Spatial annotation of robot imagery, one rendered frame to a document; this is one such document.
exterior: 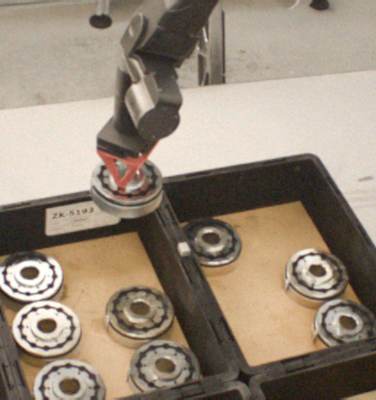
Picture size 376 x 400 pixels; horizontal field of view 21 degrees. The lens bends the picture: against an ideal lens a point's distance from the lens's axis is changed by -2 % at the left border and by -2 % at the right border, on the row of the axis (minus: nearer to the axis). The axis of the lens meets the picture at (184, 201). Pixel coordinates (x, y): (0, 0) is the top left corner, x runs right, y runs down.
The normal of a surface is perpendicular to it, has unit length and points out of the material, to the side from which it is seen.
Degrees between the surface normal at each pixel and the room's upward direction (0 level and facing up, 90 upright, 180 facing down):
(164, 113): 89
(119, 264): 0
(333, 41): 0
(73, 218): 90
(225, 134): 0
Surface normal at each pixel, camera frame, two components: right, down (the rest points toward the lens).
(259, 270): 0.11, -0.71
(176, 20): 0.18, 0.85
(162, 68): 0.43, -0.72
